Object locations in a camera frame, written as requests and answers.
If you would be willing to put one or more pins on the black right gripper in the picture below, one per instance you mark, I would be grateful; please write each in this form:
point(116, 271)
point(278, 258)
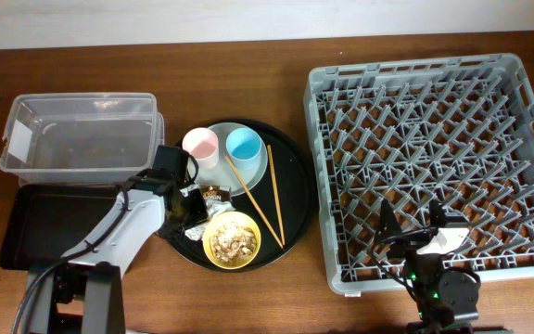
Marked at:
point(415, 242)

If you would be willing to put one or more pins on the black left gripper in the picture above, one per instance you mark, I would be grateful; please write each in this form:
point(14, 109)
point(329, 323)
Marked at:
point(196, 199)

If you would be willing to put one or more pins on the white paper napkin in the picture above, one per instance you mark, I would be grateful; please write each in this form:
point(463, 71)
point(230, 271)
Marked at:
point(214, 208)

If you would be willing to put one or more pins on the brown gold coffee sachet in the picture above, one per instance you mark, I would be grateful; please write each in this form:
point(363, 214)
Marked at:
point(215, 193)

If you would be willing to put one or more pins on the yellow plastic bowl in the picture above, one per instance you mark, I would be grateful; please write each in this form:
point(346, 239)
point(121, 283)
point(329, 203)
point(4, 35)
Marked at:
point(224, 218)

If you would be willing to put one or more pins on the wooden chopstick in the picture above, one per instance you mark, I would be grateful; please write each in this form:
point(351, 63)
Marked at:
point(276, 195)
point(254, 203)

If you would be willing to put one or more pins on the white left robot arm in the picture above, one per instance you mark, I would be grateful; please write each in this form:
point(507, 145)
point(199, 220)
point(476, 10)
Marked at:
point(81, 292)

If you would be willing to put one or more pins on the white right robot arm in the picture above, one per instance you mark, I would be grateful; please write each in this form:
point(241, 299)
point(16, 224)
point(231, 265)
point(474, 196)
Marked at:
point(446, 298)

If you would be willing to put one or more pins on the grey plastic dishwasher rack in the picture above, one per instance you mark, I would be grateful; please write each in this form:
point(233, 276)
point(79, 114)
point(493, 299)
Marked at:
point(456, 130)

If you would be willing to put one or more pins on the clear plastic waste bin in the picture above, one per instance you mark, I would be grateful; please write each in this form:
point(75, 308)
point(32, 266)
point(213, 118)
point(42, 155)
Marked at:
point(81, 137)

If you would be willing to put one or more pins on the light grey round plate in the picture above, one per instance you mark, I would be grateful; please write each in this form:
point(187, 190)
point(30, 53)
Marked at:
point(222, 174)

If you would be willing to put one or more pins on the rice and nut scraps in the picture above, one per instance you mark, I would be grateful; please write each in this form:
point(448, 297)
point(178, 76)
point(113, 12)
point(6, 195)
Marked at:
point(233, 244)

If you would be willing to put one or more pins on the pink plastic cup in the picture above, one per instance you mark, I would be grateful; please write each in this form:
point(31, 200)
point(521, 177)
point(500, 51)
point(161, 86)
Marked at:
point(203, 144)

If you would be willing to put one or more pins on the light blue plastic cup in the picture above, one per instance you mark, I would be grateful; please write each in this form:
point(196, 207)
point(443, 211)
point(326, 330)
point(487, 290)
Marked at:
point(243, 146)

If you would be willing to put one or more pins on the round black serving tray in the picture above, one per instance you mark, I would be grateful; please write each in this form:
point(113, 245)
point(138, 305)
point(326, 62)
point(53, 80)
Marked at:
point(296, 188)

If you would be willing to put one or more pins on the black rectangular food tray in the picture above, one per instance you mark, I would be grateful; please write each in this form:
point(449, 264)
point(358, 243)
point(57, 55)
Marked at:
point(48, 220)

